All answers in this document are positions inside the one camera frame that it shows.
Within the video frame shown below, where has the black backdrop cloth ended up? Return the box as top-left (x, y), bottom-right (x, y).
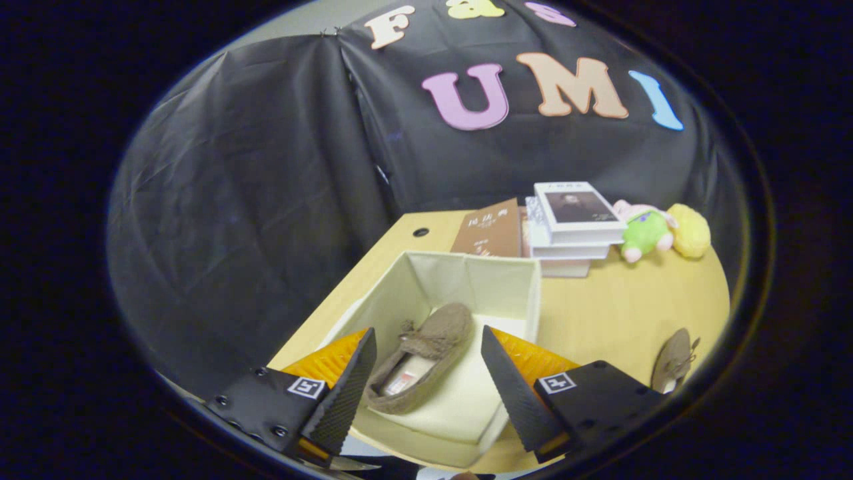
top-left (107, 0), bottom-right (747, 401)

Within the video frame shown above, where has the white book with dark cover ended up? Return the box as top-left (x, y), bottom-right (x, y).
top-left (534, 181), bottom-right (628, 246)

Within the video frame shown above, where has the brown suede shoe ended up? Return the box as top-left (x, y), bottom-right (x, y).
top-left (365, 302), bottom-right (474, 415)
top-left (650, 327), bottom-right (701, 394)

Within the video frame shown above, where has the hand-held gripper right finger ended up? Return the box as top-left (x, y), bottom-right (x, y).
top-left (480, 325), bottom-right (666, 464)

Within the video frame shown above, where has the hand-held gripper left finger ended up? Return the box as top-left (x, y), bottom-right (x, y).
top-left (205, 327), bottom-right (378, 466)

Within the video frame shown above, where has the cream fabric storage box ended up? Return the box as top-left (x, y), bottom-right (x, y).
top-left (319, 250), bottom-right (542, 469)

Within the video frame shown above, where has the green pink plush toy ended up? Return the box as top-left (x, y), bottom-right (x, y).
top-left (612, 199), bottom-right (678, 263)

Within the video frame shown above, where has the yellow plush toy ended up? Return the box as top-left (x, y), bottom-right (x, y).
top-left (667, 203), bottom-right (712, 259)

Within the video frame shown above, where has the brown book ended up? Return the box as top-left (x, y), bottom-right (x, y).
top-left (450, 197), bottom-right (522, 259)

